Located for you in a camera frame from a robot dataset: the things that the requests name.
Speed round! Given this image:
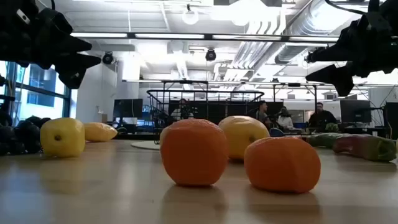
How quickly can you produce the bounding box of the black grape bunch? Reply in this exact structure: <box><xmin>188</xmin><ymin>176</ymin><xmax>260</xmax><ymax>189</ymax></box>
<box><xmin>0</xmin><ymin>114</ymin><xmax>52</xmax><ymax>156</ymax></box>

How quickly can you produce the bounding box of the person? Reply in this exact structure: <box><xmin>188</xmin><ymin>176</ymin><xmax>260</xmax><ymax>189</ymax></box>
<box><xmin>170</xmin><ymin>98</ymin><xmax>195</xmax><ymax>121</ymax></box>
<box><xmin>276</xmin><ymin>106</ymin><xmax>295</xmax><ymax>131</ymax></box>
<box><xmin>308</xmin><ymin>101</ymin><xmax>338</xmax><ymax>129</ymax></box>
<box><xmin>255</xmin><ymin>100</ymin><xmax>272</xmax><ymax>129</ymax></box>

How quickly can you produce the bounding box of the black computer monitor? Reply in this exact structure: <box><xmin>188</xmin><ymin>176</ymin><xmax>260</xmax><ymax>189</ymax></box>
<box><xmin>113</xmin><ymin>98</ymin><xmax>144</xmax><ymax>119</ymax></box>
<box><xmin>340</xmin><ymin>99</ymin><xmax>373</xmax><ymax>124</ymax></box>
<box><xmin>384</xmin><ymin>101</ymin><xmax>398</xmax><ymax>140</ymax></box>

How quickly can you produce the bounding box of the yellow orange mango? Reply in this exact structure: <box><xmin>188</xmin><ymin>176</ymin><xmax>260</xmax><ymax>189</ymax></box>
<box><xmin>83</xmin><ymin>122</ymin><xmax>119</xmax><ymax>143</ymax></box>

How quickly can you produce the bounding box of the dark window frame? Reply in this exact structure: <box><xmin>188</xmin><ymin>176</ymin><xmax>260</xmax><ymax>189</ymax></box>
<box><xmin>0</xmin><ymin>60</ymin><xmax>73</xmax><ymax>125</ymax></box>

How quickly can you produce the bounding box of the green cucumber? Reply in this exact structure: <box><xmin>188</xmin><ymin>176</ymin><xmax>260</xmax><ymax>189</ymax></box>
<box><xmin>305</xmin><ymin>132</ymin><xmax>354</xmax><ymax>149</ymax></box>

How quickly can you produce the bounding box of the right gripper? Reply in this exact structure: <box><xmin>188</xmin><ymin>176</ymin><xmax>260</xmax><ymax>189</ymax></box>
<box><xmin>305</xmin><ymin>0</ymin><xmax>398</xmax><ymax>98</ymax></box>

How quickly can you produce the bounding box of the yellow lemon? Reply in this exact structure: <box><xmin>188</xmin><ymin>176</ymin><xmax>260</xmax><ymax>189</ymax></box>
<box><xmin>40</xmin><ymin>117</ymin><xmax>86</xmax><ymax>158</ymax></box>
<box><xmin>218</xmin><ymin>115</ymin><xmax>271</xmax><ymax>161</ymax></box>

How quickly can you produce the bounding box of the round white pendant lamp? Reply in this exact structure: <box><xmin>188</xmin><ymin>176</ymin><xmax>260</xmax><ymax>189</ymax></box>
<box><xmin>181</xmin><ymin>4</ymin><xmax>200</xmax><ymax>26</ymax></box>

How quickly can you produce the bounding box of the black wire basket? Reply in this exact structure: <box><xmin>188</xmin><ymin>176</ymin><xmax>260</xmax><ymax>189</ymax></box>
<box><xmin>146</xmin><ymin>89</ymin><xmax>266</xmax><ymax>145</ymax></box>

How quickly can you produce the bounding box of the orange fruit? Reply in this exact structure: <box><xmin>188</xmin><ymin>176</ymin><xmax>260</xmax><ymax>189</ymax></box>
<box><xmin>159</xmin><ymin>118</ymin><xmax>229</xmax><ymax>187</ymax></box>
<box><xmin>243</xmin><ymin>136</ymin><xmax>322</xmax><ymax>194</ymax></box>

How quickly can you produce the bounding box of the long ceiling light bar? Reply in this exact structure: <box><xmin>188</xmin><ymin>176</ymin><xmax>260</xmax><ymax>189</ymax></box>
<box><xmin>70</xmin><ymin>31</ymin><xmax>340</xmax><ymax>43</ymax></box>

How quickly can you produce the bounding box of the green red mango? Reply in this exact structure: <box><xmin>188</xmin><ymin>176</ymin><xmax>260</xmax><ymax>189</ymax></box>
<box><xmin>332</xmin><ymin>134</ymin><xmax>398</xmax><ymax>162</ymax></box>

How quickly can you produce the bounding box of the silver ceiling duct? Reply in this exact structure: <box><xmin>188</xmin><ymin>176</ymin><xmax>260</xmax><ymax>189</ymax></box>
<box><xmin>273</xmin><ymin>0</ymin><xmax>368</xmax><ymax>65</ymax></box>

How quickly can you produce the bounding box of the black background rig frame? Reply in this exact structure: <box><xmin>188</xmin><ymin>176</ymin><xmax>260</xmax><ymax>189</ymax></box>
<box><xmin>272</xmin><ymin>82</ymin><xmax>318</xmax><ymax>113</ymax></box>
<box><xmin>162</xmin><ymin>80</ymin><xmax>209</xmax><ymax>94</ymax></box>

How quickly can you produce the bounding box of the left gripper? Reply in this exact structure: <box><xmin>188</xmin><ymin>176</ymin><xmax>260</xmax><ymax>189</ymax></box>
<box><xmin>0</xmin><ymin>0</ymin><xmax>102</xmax><ymax>90</ymax></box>

